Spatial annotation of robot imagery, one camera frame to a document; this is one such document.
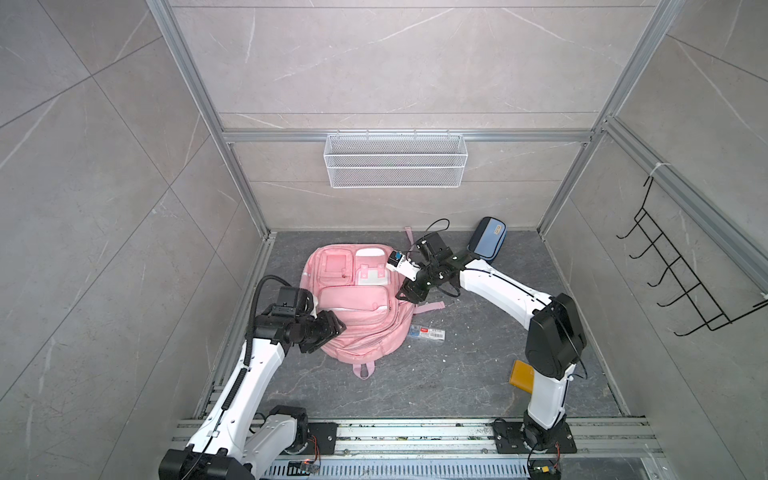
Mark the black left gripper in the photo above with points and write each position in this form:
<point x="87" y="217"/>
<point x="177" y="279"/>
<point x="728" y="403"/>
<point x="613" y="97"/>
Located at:
<point x="330" y="329"/>

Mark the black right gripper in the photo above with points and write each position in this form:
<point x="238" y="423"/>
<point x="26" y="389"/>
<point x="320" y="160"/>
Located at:
<point x="411" y="291"/>

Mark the blue pencil case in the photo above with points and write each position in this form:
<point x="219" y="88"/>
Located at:
<point x="486" y="241"/>

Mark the pink student backpack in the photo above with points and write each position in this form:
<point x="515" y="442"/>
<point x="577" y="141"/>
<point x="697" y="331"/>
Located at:
<point x="356" y="283"/>

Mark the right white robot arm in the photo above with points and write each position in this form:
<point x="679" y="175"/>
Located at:
<point x="555" y="335"/>

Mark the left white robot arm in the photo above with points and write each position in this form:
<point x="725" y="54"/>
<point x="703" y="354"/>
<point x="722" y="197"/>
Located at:
<point x="226" y="445"/>

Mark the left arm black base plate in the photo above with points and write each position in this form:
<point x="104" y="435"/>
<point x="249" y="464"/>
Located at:
<point x="314" y="438"/>

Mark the white wire mesh basket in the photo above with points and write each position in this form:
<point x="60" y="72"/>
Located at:
<point x="357" y="161"/>

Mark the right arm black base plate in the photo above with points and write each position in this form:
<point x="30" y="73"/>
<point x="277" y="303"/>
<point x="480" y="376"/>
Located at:
<point x="522" y="437"/>

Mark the black wire hook rack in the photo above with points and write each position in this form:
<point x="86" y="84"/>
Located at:
<point x="679" y="271"/>

